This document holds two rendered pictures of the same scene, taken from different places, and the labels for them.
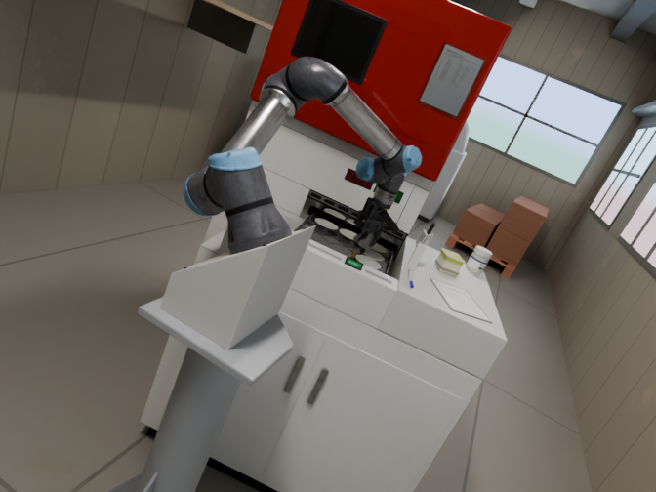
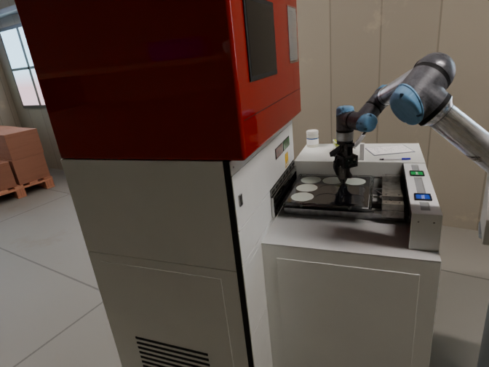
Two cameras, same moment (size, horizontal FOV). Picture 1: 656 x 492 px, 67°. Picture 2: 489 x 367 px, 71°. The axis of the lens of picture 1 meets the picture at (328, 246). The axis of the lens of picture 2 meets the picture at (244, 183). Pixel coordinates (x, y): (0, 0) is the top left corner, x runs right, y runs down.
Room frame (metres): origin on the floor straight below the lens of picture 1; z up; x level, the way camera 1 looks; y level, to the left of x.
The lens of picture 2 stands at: (1.68, 1.46, 1.52)
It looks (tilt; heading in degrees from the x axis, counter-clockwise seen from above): 20 degrees down; 289
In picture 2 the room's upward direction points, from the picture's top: 6 degrees counter-clockwise
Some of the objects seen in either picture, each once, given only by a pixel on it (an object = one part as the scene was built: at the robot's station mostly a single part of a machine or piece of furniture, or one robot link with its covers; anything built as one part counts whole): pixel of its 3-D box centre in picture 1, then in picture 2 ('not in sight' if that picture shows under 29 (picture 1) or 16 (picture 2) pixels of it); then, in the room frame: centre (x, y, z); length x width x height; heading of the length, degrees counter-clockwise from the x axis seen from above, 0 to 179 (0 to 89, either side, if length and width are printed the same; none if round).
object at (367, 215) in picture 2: not in sight; (340, 212); (1.73, 0.06, 0.84); 0.50 x 0.02 x 0.03; 176
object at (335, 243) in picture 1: (346, 242); (330, 188); (1.79, -0.06, 0.90); 0.34 x 0.34 x 0.01; 86
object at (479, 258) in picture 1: (478, 260); (312, 138); (1.92, -0.57, 1.01); 0.07 x 0.07 x 0.10
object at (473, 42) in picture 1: (381, 71); (188, 60); (2.34, 0.10, 1.52); 0.81 x 0.75 x 0.60; 86
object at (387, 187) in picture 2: not in sight; (391, 196); (1.52, -0.06, 0.87); 0.36 x 0.08 x 0.03; 86
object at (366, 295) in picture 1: (307, 266); (418, 200); (1.43, 0.03, 0.89); 0.55 x 0.09 x 0.14; 86
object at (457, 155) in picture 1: (431, 162); not in sight; (7.28, -0.89, 0.77); 0.79 x 0.70 x 1.54; 75
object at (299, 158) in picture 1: (324, 184); (270, 177); (2.02, 0.12, 1.02); 0.81 x 0.03 x 0.40; 86
